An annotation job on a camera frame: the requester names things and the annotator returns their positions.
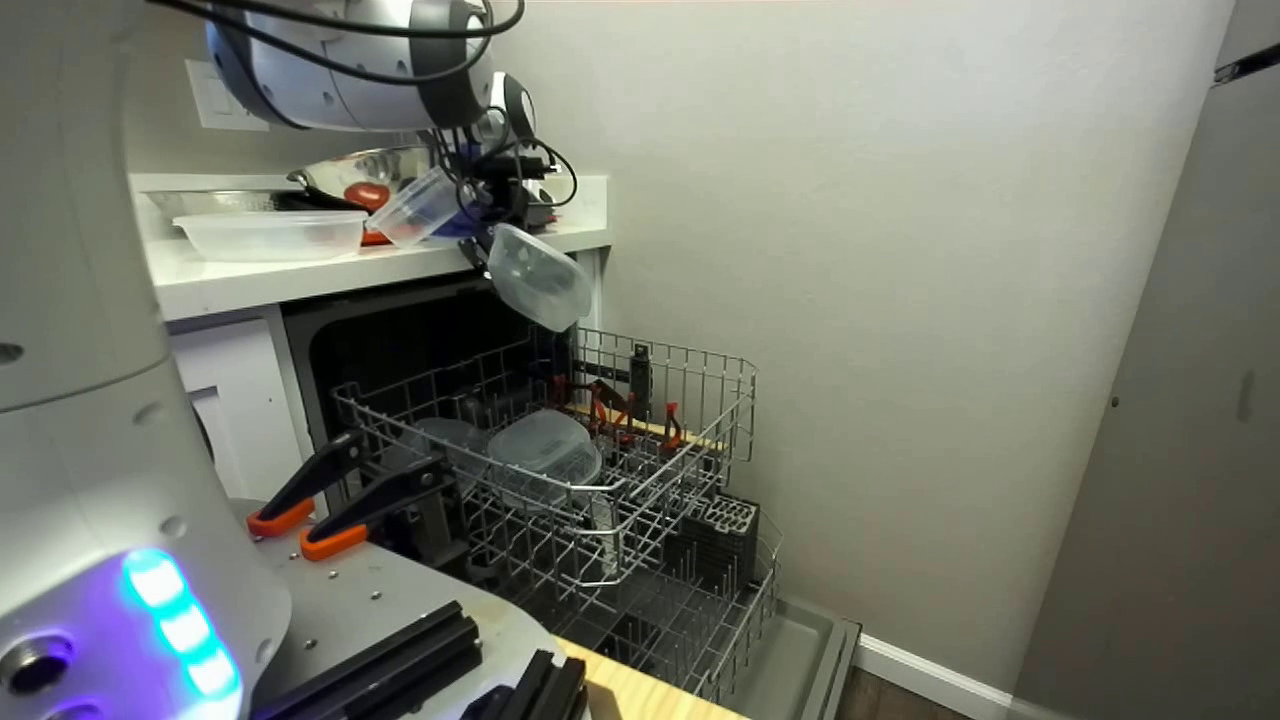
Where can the open dishwasher door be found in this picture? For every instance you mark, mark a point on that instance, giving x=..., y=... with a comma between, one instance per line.
x=793, y=664

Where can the clear plastic container in rack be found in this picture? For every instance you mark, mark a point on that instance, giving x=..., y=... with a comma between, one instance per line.
x=547, y=454

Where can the lower dishwasher rack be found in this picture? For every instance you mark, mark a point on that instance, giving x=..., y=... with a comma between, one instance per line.
x=692, y=622

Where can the wooden handled utensil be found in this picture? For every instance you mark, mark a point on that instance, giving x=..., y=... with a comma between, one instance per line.
x=671, y=433

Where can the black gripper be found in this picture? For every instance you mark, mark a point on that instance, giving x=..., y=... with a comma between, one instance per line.
x=504, y=159

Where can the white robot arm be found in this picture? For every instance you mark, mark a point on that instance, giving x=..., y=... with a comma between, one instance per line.
x=130, y=590

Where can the black aluminium rail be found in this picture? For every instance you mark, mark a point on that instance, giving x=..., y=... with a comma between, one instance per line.
x=388, y=679

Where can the white round robot base plate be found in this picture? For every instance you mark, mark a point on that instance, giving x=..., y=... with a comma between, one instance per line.
x=356, y=599

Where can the white upper dishwasher rack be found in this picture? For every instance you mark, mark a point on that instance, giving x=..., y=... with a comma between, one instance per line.
x=593, y=534

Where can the stainless steel mixing bowl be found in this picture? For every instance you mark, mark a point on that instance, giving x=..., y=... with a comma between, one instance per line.
x=367, y=167

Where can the white cabinet door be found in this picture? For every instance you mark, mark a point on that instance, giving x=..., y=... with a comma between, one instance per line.
x=241, y=385

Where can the clear rectangular container on counter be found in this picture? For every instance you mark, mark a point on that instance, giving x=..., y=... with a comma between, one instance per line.
x=275, y=238

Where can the clear round tub on counter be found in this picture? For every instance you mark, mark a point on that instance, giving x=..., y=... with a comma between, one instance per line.
x=417, y=210

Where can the left orange black clamp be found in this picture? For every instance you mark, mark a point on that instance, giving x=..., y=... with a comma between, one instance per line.
x=298, y=495

